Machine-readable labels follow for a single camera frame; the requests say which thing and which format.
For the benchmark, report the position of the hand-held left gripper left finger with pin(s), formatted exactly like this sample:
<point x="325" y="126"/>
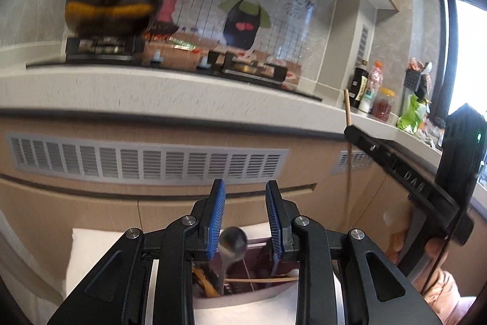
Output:
<point x="214" y="226"/>

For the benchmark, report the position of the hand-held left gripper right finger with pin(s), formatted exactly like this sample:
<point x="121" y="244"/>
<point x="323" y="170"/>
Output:
<point x="274" y="226"/>

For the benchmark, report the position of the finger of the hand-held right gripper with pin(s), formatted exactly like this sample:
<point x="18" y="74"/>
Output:
<point x="411" y="180"/>
<point x="413" y="233"/>

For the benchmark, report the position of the metal spoon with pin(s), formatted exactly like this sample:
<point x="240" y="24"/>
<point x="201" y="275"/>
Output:
<point x="233" y="241"/>

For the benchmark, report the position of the maroon utensil holder box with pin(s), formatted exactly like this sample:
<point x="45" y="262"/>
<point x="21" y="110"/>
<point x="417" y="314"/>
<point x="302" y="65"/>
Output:
<point x="262" y="264"/>

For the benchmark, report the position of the wooden chopstick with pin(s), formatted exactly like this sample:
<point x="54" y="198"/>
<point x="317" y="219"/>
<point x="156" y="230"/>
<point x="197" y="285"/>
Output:
<point x="348" y="108"/>
<point x="262" y="279"/>

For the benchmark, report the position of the person's right forearm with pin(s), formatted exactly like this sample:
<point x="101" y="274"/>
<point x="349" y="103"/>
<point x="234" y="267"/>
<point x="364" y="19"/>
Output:
<point x="449" y="289"/>

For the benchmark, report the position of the person's right hand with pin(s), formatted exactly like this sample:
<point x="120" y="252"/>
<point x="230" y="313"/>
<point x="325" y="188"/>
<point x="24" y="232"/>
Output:
<point x="437" y="249"/>

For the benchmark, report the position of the small grey vent grille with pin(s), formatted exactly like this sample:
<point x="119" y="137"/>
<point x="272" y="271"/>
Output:
<point x="359" y="161"/>

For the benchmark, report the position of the wooden spoon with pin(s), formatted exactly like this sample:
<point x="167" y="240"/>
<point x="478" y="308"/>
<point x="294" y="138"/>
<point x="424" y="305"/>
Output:
<point x="203" y="283"/>

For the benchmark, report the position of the green plastic bag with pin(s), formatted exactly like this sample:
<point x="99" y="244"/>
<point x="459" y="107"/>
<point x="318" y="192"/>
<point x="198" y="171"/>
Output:
<point x="411" y="117"/>

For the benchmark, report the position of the yellow-lidded jar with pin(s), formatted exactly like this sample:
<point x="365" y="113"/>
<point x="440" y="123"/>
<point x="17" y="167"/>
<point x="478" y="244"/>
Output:
<point x="383" y="105"/>

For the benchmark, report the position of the black countertop utensil rack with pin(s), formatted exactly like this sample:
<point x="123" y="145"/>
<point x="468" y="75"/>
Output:
<point x="415" y="81"/>

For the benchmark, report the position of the small white bottle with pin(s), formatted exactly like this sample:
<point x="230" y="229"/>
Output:
<point x="366" y="101"/>

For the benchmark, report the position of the large grey vent grille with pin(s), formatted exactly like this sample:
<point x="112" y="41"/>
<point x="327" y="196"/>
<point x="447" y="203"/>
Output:
<point x="144" y="161"/>

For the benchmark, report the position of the window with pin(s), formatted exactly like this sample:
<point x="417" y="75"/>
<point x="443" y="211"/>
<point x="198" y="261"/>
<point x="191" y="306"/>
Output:
<point x="470" y="54"/>

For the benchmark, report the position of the red-capped plastic bottle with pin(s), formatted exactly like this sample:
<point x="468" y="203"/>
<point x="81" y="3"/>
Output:
<point x="374" y="81"/>

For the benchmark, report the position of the dark sauce bottle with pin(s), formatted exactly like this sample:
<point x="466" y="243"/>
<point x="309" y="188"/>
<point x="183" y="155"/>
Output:
<point x="359" y="81"/>

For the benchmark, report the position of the white tablecloth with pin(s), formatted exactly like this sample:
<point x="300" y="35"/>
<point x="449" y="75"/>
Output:
<point x="95" y="256"/>

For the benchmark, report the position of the wooden kitchen cabinet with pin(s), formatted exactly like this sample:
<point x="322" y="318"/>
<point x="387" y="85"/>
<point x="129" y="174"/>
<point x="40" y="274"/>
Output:
<point x="76" y="207"/>

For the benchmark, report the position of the black gas stove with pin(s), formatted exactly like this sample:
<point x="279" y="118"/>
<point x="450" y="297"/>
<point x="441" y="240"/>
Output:
<point x="114" y="49"/>

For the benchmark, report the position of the cartoon wall poster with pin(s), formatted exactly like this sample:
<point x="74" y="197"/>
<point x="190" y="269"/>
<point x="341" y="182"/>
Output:
<point x="236" y="5"/>

